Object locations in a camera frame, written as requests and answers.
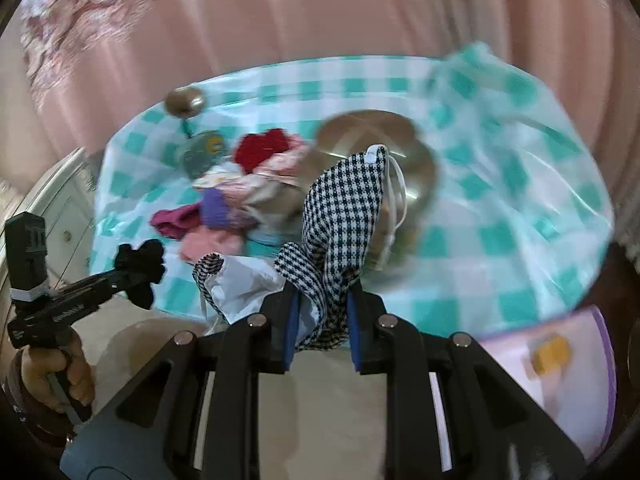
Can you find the person's left hand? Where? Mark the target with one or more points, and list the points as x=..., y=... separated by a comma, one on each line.
x=57, y=367

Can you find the purple knit patterned sock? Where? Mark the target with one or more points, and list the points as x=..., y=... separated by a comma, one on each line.
x=216, y=207

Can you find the black white houndstooth face mask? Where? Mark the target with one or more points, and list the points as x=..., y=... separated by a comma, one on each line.
x=340, y=200

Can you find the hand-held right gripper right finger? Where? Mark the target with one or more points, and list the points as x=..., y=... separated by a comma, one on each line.
x=356, y=332

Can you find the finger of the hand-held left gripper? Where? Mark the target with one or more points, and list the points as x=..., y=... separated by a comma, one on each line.
x=145, y=292
x=142, y=257

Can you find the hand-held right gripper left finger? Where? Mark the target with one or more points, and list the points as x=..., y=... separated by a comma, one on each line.
x=291, y=327

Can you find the pink curtain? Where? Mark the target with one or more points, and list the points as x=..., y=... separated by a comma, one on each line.
x=300, y=10

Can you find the white dresser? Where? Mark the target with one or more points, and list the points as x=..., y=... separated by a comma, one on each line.
x=55, y=210

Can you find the pink fuzzy sock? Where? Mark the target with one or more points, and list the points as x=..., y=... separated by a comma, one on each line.
x=210, y=245

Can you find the white fruit print sock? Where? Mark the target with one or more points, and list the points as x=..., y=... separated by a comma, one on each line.
x=220, y=177

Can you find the magenta sock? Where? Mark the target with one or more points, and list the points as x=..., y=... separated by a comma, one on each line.
x=175, y=220

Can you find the pink patterned sock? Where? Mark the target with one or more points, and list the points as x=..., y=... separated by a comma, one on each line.
x=287, y=162

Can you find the green speaker with gold horn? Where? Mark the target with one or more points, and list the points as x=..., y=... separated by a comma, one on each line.
x=200, y=152

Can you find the teal checkered tablecloth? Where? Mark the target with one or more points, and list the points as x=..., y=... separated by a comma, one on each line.
x=500, y=210

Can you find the red sock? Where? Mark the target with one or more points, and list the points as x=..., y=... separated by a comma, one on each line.
x=260, y=147

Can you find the beige sock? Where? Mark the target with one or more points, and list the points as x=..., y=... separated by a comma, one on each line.
x=277, y=205

